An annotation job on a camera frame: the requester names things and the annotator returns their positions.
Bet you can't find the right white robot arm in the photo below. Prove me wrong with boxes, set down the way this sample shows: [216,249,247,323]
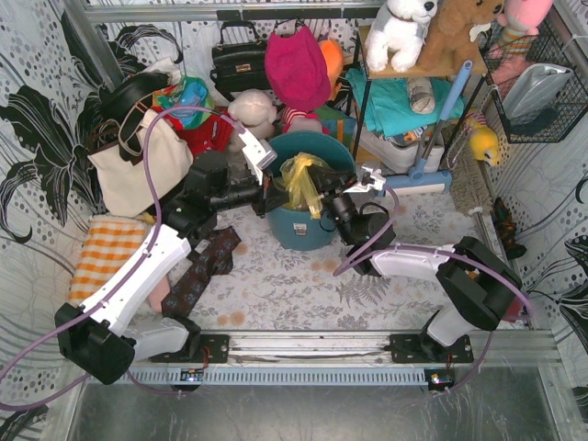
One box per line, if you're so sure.
[308,165,530,364]

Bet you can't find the pink cloth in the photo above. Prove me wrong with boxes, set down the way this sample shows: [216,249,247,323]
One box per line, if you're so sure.
[147,276,171,313]

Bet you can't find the black leather handbag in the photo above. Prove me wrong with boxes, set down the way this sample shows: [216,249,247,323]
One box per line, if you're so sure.
[209,20,271,102]

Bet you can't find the teal folded cloth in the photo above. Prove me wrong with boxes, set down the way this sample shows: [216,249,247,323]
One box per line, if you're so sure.
[363,78,451,137]

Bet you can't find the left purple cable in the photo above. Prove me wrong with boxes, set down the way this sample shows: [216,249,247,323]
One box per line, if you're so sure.
[0,106,249,413]

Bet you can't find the rainbow striped bag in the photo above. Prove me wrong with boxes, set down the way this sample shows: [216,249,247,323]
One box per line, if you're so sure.
[316,106,356,148]

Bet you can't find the white storage box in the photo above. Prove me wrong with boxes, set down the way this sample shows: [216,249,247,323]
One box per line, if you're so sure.
[359,131,445,175]

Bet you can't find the wooden shelf rack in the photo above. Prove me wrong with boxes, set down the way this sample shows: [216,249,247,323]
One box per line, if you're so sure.
[345,26,459,162]

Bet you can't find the colourful striped cloth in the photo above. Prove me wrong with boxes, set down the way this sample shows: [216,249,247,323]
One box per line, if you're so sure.
[152,76,214,130]

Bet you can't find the black wire basket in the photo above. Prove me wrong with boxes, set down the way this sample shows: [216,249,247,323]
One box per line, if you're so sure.
[480,21,587,143]

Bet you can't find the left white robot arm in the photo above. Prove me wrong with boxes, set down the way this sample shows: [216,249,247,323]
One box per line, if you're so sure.
[55,147,288,385]

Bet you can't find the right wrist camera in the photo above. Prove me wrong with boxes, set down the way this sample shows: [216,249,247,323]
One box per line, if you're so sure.
[345,163,386,193]

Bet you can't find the brown teddy bear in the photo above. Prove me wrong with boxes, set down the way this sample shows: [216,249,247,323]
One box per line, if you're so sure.
[417,0,504,70]

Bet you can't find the orange plush toy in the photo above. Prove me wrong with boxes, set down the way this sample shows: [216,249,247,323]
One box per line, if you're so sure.
[318,40,344,100]

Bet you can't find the teal trash bin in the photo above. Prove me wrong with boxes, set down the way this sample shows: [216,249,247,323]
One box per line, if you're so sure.
[266,131,356,251]

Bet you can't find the dark patterned necktie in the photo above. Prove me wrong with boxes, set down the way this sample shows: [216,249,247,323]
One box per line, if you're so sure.
[161,227,241,317]

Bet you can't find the white fluffy plush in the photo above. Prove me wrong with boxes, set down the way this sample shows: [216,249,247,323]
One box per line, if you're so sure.
[228,89,277,140]

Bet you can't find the grey patterned pouch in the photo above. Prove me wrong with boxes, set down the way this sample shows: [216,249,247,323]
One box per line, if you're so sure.
[406,77,435,115]

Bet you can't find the orange checked towel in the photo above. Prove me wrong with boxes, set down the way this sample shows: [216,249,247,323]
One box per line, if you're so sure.
[68,215,151,305]

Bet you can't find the red cloth in basket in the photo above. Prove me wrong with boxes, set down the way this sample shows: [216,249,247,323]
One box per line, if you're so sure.
[165,115,233,157]

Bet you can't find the pink plush toy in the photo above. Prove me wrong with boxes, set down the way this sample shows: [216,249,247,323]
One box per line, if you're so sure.
[488,0,553,59]

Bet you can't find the cream tote bag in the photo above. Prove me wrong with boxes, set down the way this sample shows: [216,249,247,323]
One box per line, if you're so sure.
[89,119,193,218]

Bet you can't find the white plush dog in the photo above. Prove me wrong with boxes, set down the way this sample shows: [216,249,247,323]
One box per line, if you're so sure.
[366,0,438,73]

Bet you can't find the silver foil pouch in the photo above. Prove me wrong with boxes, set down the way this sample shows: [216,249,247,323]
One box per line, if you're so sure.
[503,63,573,119]

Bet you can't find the magenta knit hat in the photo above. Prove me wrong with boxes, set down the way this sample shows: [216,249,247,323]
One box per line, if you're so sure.
[265,25,331,112]

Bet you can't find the yellow plush duck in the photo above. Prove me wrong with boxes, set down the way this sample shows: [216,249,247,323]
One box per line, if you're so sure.
[465,113,500,166]

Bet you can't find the pink white plush doll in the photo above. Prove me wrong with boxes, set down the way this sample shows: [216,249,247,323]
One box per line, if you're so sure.
[281,107,329,134]

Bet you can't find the metal base rail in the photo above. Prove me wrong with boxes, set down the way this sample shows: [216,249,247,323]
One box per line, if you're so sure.
[128,329,564,387]

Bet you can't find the black round hat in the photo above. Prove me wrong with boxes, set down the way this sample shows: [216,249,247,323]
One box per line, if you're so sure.
[99,72,169,122]

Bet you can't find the yellow trash bag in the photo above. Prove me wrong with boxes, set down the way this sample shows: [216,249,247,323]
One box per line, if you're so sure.
[279,153,331,220]

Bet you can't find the beige chenille duster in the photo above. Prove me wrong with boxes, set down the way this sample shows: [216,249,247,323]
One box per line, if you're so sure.
[445,133,492,215]

